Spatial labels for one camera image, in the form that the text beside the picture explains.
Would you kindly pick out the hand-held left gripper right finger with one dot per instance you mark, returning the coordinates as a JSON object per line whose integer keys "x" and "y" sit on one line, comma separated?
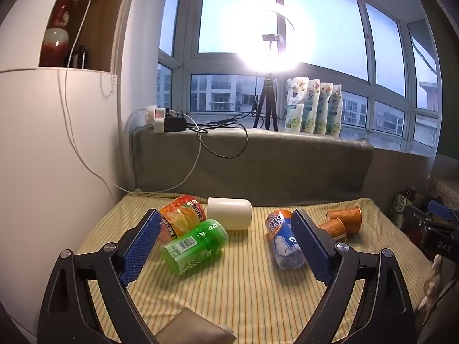
{"x": 311, "y": 246}

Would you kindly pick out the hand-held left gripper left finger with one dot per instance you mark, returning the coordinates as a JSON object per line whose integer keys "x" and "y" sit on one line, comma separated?
{"x": 140, "y": 245}

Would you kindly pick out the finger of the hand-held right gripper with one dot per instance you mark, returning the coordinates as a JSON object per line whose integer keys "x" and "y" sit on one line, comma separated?
{"x": 439, "y": 208}

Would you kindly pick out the copper paper cup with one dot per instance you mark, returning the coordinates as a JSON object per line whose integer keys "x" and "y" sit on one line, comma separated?
{"x": 346, "y": 219}
{"x": 331, "y": 229}

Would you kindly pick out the blue and orange cup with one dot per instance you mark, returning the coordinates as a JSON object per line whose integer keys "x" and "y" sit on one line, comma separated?
{"x": 283, "y": 243}

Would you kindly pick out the orange fruit print cup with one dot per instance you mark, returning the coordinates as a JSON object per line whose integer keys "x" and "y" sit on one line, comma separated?
{"x": 181, "y": 215}

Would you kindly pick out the white cup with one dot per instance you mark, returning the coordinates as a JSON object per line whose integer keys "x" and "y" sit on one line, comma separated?
{"x": 229, "y": 213}

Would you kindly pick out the green bag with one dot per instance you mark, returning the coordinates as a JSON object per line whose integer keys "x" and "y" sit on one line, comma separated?
{"x": 403, "y": 208}

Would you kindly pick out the pale figurine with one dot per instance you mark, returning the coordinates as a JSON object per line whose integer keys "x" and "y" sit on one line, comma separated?
{"x": 432, "y": 286}

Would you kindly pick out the yellow striped cloth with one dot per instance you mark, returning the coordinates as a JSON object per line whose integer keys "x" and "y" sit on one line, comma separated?
{"x": 244, "y": 286}

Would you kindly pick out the brown cardboard piece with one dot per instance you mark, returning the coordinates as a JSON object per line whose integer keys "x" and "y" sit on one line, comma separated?
{"x": 195, "y": 329}

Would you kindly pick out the white cabinet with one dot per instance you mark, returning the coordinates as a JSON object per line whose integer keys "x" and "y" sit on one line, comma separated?
{"x": 46, "y": 168}

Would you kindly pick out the black power adapter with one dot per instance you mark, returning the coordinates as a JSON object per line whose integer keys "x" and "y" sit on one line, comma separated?
{"x": 175, "y": 122}

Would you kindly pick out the white power strip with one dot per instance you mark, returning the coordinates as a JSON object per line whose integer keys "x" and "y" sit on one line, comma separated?
{"x": 157, "y": 116}

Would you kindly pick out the white refill pouch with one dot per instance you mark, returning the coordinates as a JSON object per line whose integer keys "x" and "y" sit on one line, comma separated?
{"x": 294, "y": 107}
{"x": 311, "y": 111}
{"x": 335, "y": 114}
{"x": 324, "y": 114}

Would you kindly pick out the black tripod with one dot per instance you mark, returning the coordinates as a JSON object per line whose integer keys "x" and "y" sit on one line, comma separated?
{"x": 267, "y": 96}

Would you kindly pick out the white framed window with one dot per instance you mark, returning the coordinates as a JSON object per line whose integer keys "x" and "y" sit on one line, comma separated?
{"x": 358, "y": 43}

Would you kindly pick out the dark bottle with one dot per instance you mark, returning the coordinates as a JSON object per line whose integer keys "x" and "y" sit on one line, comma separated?
{"x": 79, "y": 57}

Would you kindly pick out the red and white vase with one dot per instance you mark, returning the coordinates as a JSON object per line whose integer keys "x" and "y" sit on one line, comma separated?
{"x": 55, "y": 43}

